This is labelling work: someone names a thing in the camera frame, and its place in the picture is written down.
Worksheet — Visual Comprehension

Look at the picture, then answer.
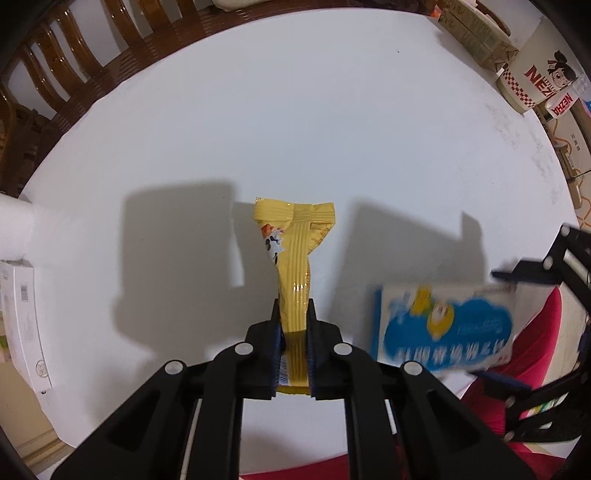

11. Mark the yellow snack wrapper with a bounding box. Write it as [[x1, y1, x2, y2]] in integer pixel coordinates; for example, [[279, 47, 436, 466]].
[[252, 196, 338, 397]]

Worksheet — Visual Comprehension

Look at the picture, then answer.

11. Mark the white red paper bucket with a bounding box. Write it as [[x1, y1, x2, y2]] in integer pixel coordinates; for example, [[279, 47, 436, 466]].
[[496, 21, 584, 115]]

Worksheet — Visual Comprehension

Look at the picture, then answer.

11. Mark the white red-printed box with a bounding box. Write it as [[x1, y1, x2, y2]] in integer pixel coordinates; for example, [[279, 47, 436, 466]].
[[544, 87, 591, 124]]

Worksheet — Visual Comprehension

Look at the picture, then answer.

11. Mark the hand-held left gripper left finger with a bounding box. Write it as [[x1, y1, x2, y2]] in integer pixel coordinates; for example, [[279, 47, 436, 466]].
[[51, 299, 284, 480]]

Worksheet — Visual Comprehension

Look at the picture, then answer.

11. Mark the white flat box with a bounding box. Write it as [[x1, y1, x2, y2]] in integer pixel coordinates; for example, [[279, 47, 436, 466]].
[[0, 260, 54, 394]]

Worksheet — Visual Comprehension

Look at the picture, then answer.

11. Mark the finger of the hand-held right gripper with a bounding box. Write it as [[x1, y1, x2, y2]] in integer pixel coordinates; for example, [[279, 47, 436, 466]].
[[478, 368, 591, 408], [491, 224, 591, 288]]

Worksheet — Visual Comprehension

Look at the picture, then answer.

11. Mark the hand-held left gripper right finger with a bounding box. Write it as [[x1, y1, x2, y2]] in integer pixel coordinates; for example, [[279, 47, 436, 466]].
[[307, 299, 537, 480]]

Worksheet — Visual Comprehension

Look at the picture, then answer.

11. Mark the wooden chair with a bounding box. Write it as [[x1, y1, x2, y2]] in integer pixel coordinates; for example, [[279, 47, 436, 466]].
[[0, 0, 222, 199]]

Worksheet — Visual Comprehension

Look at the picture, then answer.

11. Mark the blue white cardboard box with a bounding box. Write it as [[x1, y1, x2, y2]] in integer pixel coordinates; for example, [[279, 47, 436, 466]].
[[369, 282, 519, 376]]

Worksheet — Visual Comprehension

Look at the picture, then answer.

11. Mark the beige printed carton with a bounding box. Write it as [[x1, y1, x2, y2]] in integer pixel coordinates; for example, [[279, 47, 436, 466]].
[[436, 0, 521, 71]]

